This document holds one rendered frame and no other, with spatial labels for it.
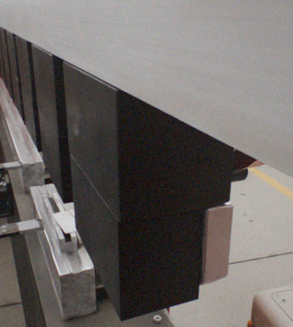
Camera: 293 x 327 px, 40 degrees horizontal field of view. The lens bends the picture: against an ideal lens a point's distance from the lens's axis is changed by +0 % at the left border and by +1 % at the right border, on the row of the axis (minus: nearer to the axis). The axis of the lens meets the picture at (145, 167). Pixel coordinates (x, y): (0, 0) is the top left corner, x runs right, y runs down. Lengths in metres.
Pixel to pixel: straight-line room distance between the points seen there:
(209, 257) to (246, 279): 2.07
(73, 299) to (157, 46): 0.61
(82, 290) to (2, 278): 1.73
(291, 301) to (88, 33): 1.64
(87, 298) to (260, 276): 1.75
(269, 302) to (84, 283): 1.17
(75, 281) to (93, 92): 0.49
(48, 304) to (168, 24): 0.69
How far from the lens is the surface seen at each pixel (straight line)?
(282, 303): 1.80
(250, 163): 0.30
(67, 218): 0.81
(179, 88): 0.16
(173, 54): 0.16
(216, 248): 0.30
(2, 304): 2.26
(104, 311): 0.78
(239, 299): 2.23
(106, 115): 0.25
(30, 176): 1.23
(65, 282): 0.72
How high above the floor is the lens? 1.38
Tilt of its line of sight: 21 degrees down
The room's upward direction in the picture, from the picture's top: straight up
